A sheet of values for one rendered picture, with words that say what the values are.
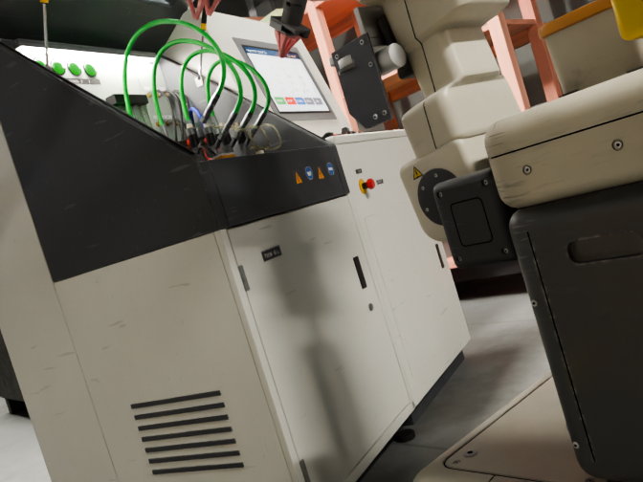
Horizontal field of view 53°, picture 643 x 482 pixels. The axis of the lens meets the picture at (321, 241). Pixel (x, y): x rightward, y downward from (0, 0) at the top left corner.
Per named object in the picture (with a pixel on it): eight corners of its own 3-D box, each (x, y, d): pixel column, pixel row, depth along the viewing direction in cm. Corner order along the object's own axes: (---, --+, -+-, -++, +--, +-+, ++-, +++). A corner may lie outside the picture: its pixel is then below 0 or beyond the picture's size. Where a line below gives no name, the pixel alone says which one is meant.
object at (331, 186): (230, 227, 146) (208, 159, 146) (214, 231, 148) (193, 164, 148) (345, 194, 200) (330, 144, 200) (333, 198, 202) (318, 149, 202)
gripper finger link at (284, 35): (278, 51, 185) (286, 18, 180) (296, 60, 181) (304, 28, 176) (261, 51, 180) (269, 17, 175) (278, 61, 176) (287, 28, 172)
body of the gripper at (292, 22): (284, 22, 180) (291, -5, 177) (310, 36, 176) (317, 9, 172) (268, 22, 176) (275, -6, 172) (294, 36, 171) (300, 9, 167)
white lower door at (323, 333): (318, 514, 148) (228, 229, 145) (309, 514, 149) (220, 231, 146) (411, 401, 204) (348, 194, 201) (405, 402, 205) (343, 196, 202)
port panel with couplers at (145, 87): (173, 164, 212) (144, 74, 211) (166, 168, 214) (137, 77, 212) (197, 162, 223) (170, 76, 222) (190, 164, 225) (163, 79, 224)
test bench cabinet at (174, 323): (323, 562, 146) (218, 230, 142) (143, 560, 174) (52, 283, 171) (422, 427, 207) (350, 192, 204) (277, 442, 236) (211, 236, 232)
